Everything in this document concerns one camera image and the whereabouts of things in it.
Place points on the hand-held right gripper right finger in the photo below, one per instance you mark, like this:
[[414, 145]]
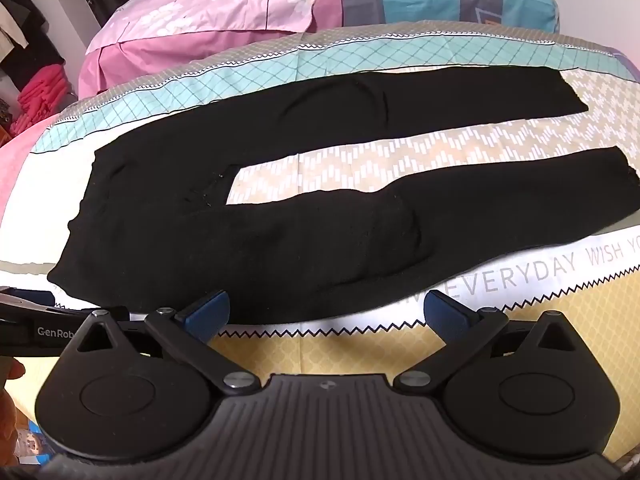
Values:
[[444, 312]]

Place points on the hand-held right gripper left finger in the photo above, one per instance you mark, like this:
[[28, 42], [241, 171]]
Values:
[[209, 312]]

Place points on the black pants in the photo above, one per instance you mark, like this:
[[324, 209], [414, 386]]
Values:
[[300, 240]]

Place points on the person's left hand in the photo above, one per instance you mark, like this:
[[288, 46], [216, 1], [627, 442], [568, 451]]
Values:
[[11, 371]]

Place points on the patterned beige teal bedsheet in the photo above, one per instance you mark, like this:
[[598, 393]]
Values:
[[425, 155]]

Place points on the pink mattress cover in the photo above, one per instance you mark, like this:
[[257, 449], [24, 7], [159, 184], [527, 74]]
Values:
[[25, 160]]

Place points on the stack of red folded clothes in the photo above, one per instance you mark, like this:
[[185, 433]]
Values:
[[45, 97]]

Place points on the dark hanging clothes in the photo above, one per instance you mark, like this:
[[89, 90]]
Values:
[[30, 45]]

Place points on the pink floral pillow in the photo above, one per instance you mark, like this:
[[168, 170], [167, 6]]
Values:
[[225, 15]]

